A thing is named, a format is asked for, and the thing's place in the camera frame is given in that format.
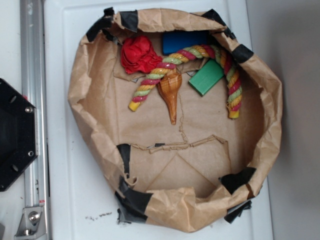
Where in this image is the multicolored twisted rope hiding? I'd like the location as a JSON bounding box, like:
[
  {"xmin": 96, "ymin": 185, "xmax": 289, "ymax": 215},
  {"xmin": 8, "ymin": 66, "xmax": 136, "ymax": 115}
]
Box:
[{"xmin": 128, "ymin": 44, "xmax": 243, "ymax": 120}]

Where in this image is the brown conch seashell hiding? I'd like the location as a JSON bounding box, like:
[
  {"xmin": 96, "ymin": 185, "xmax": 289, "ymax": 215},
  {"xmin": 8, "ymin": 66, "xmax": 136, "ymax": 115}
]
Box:
[{"xmin": 157, "ymin": 71, "xmax": 182, "ymax": 125}]

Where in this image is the brown paper bag tray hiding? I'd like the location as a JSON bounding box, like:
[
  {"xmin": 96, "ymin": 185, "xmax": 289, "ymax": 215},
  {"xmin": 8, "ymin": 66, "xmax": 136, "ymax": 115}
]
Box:
[{"xmin": 68, "ymin": 8, "xmax": 283, "ymax": 233}]

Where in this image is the red crumpled paper ball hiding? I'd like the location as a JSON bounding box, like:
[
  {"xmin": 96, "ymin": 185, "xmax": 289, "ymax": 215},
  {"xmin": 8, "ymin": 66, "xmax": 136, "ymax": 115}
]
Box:
[{"xmin": 120, "ymin": 35, "xmax": 162, "ymax": 74}]

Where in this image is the green rectangular block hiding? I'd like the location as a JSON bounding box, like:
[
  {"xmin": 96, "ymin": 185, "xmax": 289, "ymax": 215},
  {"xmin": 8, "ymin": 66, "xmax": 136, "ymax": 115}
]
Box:
[{"xmin": 188, "ymin": 59, "xmax": 224, "ymax": 97}]

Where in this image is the blue rectangular block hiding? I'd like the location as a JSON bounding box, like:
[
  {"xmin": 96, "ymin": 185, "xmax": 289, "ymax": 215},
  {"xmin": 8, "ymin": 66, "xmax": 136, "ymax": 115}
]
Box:
[{"xmin": 162, "ymin": 30, "xmax": 209, "ymax": 56}]

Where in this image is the white plastic tray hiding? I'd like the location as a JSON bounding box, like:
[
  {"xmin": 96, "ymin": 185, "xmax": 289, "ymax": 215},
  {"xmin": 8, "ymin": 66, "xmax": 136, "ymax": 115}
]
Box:
[{"xmin": 44, "ymin": 0, "xmax": 273, "ymax": 240}]

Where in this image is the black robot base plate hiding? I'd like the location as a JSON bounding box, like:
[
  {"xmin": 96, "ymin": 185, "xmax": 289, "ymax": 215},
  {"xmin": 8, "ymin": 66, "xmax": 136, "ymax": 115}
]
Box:
[{"xmin": 0, "ymin": 79, "xmax": 37, "ymax": 192}]

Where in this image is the aluminium extrusion rail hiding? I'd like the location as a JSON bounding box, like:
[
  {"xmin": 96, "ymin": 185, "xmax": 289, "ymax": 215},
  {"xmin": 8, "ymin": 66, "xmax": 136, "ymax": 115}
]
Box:
[{"xmin": 19, "ymin": 0, "xmax": 52, "ymax": 240}]

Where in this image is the metal corner bracket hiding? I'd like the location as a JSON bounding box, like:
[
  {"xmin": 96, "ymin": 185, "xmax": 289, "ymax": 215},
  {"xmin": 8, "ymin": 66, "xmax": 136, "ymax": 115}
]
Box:
[{"xmin": 14, "ymin": 206, "xmax": 46, "ymax": 240}]

